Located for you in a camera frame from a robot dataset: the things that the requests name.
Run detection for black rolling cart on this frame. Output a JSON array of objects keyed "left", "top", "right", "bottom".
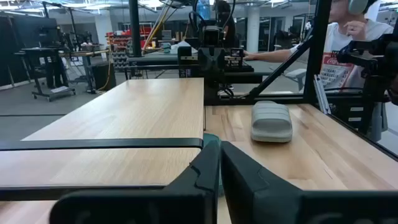
[{"left": 21, "top": 46, "right": 77, "bottom": 103}]

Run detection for beige rubber slide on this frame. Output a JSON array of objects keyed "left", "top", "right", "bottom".
[{"left": 250, "top": 100, "right": 294, "bottom": 144}]

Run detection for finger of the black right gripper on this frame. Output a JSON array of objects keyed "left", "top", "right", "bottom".
[
  {"left": 177, "top": 45, "right": 193, "bottom": 78},
  {"left": 229, "top": 48, "right": 245, "bottom": 70}
]

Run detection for person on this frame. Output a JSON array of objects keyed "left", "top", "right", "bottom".
[{"left": 243, "top": 0, "right": 395, "bottom": 144}]

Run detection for silver aluminium extrusion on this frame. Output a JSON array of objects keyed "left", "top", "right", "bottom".
[{"left": 313, "top": 74, "right": 332, "bottom": 115}]

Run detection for black equipment mount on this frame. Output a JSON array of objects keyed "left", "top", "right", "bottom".
[{"left": 336, "top": 30, "right": 398, "bottom": 106}]

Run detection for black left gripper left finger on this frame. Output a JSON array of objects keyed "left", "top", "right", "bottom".
[{"left": 49, "top": 139, "right": 221, "bottom": 224}]

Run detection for white chair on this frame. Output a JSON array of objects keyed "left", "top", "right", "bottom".
[{"left": 284, "top": 68, "right": 308, "bottom": 91}]

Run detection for red storage shelf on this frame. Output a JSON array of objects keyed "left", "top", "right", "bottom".
[{"left": 105, "top": 27, "right": 153, "bottom": 50}]

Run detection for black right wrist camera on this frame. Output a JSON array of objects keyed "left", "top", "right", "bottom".
[{"left": 201, "top": 26, "right": 223, "bottom": 48}]

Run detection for grey headphones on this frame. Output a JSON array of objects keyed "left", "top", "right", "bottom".
[{"left": 347, "top": 0, "right": 370, "bottom": 15}]

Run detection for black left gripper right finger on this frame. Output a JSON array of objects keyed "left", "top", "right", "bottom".
[{"left": 220, "top": 141, "right": 398, "bottom": 224}]

